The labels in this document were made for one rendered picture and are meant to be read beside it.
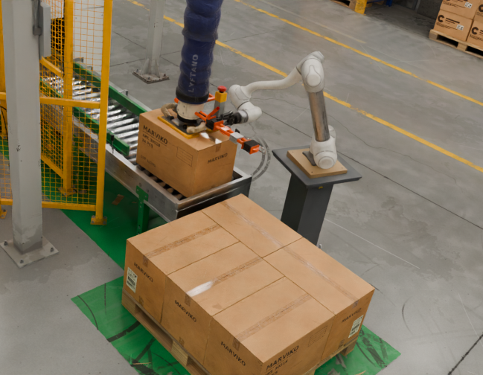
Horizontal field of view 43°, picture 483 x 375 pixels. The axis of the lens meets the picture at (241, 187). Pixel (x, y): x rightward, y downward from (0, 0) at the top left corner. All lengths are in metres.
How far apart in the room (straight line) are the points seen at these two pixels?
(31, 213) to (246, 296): 1.65
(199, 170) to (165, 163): 0.30
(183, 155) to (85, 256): 1.05
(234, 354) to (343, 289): 0.82
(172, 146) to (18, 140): 0.98
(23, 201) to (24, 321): 0.79
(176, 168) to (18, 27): 1.36
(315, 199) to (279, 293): 1.18
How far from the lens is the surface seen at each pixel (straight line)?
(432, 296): 4.96
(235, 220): 4.16
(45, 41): 3.84
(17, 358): 3.95
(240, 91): 4.36
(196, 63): 4.07
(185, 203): 4.16
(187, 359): 3.84
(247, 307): 3.53
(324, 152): 4.23
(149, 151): 4.46
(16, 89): 3.93
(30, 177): 4.26
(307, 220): 4.74
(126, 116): 5.29
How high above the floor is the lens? 2.94
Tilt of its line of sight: 32 degrees down
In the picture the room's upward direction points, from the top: 11 degrees clockwise
